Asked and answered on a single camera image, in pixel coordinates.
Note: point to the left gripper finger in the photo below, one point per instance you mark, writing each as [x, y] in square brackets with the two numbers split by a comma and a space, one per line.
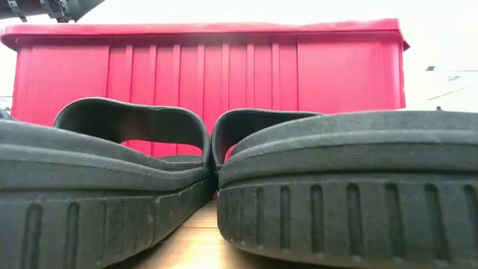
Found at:
[84, 6]

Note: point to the red plastic bin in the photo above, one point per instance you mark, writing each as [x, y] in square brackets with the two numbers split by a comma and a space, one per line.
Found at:
[224, 74]

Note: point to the large ridged black slide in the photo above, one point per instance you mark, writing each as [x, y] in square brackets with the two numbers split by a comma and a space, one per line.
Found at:
[93, 175]
[336, 157]

